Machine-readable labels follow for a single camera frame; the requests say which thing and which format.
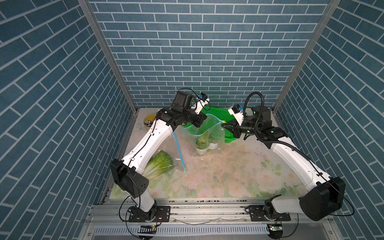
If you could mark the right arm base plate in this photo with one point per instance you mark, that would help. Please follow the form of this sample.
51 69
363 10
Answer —
259 213

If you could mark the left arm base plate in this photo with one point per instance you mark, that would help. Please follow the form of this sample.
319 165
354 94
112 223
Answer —
156 214

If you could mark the yellow cup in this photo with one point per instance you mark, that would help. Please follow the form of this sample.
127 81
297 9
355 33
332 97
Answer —
149 120

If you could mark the green plastic basket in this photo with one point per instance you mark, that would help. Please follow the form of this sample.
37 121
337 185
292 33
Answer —
215 118

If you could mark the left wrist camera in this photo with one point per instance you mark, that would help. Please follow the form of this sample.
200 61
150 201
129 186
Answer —
202 100

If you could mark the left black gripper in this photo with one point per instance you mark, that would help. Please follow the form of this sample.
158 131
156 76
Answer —
200 116

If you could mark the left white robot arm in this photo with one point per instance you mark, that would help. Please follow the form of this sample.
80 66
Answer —
127 172

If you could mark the chinese cabbage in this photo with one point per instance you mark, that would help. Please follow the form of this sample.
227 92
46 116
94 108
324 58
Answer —
205 143
159 164

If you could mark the aluminium rail frame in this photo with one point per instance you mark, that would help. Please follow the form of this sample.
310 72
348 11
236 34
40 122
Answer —
187 219

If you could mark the clear zipper bag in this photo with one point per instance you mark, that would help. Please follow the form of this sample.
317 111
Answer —
217 133
172 147

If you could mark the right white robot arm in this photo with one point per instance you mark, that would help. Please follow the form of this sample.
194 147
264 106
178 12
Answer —
325 194

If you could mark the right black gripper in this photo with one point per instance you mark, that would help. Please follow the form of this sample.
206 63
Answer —
234 129

